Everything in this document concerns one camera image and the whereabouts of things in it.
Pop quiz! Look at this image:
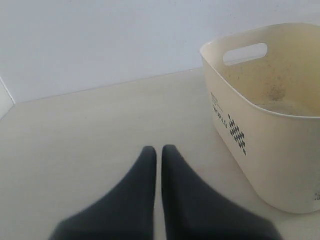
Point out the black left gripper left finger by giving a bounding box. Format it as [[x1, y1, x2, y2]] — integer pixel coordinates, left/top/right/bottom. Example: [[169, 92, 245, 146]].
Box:
[[50, 146, 157, 240]]

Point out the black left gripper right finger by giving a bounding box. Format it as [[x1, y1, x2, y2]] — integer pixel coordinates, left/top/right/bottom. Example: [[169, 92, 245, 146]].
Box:
[[161, 145, 269, 240]]

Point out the large cream bin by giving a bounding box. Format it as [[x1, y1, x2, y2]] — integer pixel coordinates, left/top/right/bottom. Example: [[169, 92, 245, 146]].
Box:
[[200, 23, 320, 214]]

